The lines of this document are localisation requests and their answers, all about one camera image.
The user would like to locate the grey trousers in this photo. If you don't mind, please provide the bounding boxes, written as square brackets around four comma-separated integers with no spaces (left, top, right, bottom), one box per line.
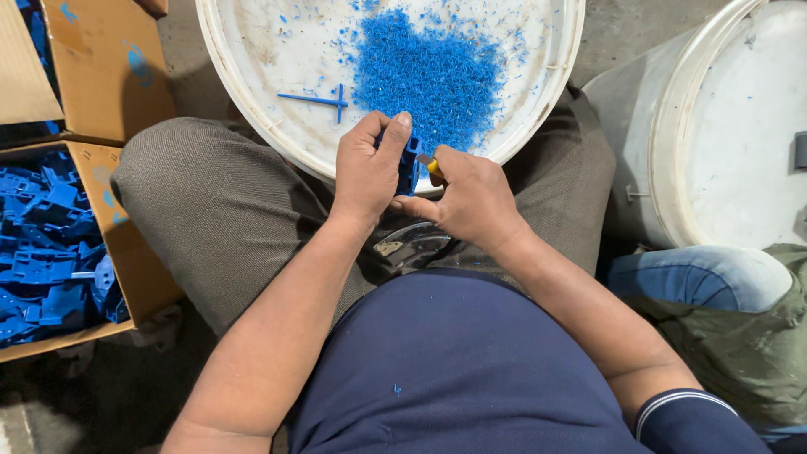
[111,85,617,338]

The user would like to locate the cardboard box with stained flap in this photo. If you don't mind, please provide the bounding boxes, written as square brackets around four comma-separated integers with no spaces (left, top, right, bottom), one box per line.
[0,140,185,364]

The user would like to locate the wide white plastic tub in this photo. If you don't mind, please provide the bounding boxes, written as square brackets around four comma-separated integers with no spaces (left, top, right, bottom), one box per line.
[195,0,587,198]

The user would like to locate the clear plastic bag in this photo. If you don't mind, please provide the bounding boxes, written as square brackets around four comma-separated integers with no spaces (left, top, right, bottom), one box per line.
[372,221,453,273]

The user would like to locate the navy blue shirt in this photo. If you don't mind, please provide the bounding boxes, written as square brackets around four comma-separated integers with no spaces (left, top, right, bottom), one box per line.
[287,268,773,454]

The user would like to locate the olive green cloth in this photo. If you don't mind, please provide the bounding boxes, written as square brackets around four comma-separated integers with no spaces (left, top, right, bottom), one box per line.
[627,243,807,436]

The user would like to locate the blue plastic bracket part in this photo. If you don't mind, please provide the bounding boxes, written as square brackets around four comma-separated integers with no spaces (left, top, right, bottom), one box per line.
[375,129,424,198]

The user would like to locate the heap of blue plastic shavings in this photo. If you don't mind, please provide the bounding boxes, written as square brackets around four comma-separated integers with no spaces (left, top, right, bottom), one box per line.
[348,5,507,158]

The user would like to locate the person's left hand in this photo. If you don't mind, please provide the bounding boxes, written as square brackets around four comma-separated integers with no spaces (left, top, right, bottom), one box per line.
[330,110,414,223]

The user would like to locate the yellow handled trimming knife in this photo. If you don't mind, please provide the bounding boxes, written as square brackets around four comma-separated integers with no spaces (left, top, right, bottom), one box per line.
[416,153,446,188]

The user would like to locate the blue cross-shaped plastic sprue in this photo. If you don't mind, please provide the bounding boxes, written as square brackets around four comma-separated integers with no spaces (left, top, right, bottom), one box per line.
[277,83,349,125]

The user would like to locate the cardboard box with blue smears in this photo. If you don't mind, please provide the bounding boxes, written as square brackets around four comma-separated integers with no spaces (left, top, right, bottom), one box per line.
[0,0,178,147]

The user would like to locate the pile of blue moulded pieces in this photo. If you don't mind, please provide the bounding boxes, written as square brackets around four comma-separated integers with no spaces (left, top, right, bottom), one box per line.
[0,150,131,349]

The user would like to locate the tall white plastic bucket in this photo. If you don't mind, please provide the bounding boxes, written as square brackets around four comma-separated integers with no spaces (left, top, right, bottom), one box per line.
[582,0,807,251]

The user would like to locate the person's right hand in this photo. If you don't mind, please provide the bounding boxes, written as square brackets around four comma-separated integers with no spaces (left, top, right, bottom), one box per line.
[390,145,528,254]

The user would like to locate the blue denim cloth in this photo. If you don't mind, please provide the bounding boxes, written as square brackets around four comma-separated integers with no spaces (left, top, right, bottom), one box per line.
[607,245,794,314]

